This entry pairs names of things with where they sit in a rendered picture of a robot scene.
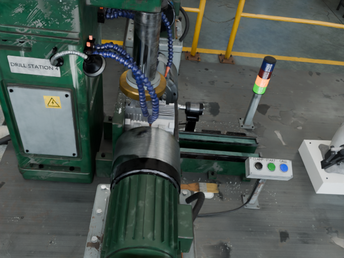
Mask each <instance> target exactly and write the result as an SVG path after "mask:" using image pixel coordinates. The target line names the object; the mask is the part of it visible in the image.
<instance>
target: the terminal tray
mask: <svg viewBox="0 0 344 258"><path fill-rule="evenodd" d="M150 104H151V101H146V105H147V109H148V112H149V115H152V110H153V109H152V108H153V107H152V105H150ZM149 105H150V106H149ZM125 108H126V109H125V118H126V119H131V120H133V121H135V120H136V121H138V120H139V122H141V121H142V122H144V121H145V122H147V118H148V116H147V117H144V116H143V114H142V110H141V106H140V101H137V100H133V99H132V102H131V104H130V105H129V106H128V103H127V102H126V106H125Z"/></svg>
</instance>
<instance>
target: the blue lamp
mask: <svg viewBox="0 0 344 258"><path fill-rule="evenodd" d="M275 64H276V63H267V62H265V60H263V62H262V65H261V69H262V70H264V71H266V72H272V71H273V69H274V67H275Z"/></svg>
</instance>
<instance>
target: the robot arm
mask: <svg viewBox="0 0 344 258"><path fill-rule="evenodd" d="M318 148H319V150H320V152H321V155H322V159H323V160H322V161H321V162H320V163H321V168H322V169H324V171H325V172H327V173H329V174H330V173H336V174H342V175H344V123H343V124H342V125H341V126H340V127H339V128H338V130H337V131H336V133H335V135H334V136H333V138H332V141H331V143H330V145H325V144H320V145H319V146H318Z"/></svg>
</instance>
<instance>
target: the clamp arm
mask: <svg viewBox="0 0 344 258"><path fill-rule="evenodd" d="M179 107H180V106H179V105H178V102H174V109H175V121H174V123H175V127H174V137H175V138H176V139H177V141H178V142H179V117H178V109H179Z"/></svg>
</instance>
